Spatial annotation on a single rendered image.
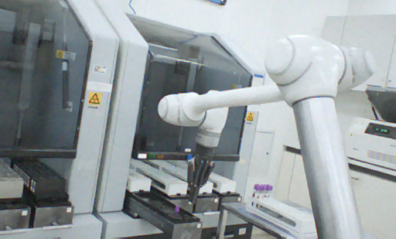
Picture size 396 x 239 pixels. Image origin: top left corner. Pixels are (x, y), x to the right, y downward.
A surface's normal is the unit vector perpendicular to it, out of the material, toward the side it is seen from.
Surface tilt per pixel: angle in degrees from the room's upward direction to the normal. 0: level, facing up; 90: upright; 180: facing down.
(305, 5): 90
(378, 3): 90
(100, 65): 90
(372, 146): 90
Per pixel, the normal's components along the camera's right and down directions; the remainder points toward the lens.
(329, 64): 0.58, -0.22
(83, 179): 0.61, 0.14
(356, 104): -0.77, -0.10
